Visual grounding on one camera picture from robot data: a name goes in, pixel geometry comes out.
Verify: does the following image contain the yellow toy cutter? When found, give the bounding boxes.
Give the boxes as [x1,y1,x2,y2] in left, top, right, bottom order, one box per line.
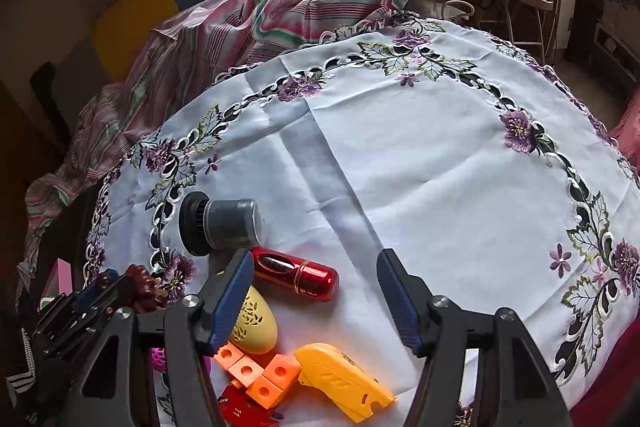
[293,343,399,424]

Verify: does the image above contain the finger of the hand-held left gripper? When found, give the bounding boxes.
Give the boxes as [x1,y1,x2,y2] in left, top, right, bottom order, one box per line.
[35,296,137,358]
[70,269,138,310]

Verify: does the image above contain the yellow perforated egg shell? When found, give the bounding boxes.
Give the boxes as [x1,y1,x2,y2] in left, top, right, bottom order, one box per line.
[227,284,279,355]

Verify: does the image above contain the white small cabinet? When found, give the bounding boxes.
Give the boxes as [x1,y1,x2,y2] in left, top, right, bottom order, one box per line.
[555,0,582,50]

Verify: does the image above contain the pink shallow box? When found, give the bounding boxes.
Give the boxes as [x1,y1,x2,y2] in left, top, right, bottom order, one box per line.
[40,257,71,308]

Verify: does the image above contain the red puzzle piece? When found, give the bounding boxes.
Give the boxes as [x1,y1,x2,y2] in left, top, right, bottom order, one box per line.
[217,384,283,425]

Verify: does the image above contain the white embroidered floral tablecloth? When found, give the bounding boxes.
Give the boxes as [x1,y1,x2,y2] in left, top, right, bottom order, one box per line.
[82,14,640,427]

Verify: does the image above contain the dark striped cloth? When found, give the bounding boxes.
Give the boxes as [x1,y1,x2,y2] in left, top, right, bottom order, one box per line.
[5,327,37,395]

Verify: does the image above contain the wooden chair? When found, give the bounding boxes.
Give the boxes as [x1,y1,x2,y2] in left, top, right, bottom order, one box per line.
[482,0,563,58]

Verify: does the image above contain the brown pumpkin figurine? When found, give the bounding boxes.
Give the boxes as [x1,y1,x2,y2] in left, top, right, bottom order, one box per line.
[124,263,170,314]

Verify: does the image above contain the orange connected cube blocks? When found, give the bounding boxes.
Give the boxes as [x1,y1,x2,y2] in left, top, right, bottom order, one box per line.
[214,341,302,410]

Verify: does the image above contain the shiny red capsule case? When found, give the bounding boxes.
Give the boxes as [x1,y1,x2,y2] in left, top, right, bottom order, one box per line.
[250,246,341,303]

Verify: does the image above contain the pink green striped blanket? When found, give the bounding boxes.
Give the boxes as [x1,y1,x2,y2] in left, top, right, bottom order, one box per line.
[15,0,411,308]

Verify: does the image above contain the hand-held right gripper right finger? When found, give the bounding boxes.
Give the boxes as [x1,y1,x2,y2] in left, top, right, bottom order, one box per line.
[376,248,573,427]

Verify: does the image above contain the pink cloth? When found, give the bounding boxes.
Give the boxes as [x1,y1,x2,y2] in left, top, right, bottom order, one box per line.
[609,87,640,162]

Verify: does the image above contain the purple perforated toy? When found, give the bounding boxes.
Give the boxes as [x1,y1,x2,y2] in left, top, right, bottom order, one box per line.
[149,345,213,375]

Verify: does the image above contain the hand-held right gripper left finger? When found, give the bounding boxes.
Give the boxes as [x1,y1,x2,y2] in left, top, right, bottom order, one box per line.
[60,248,256,427]

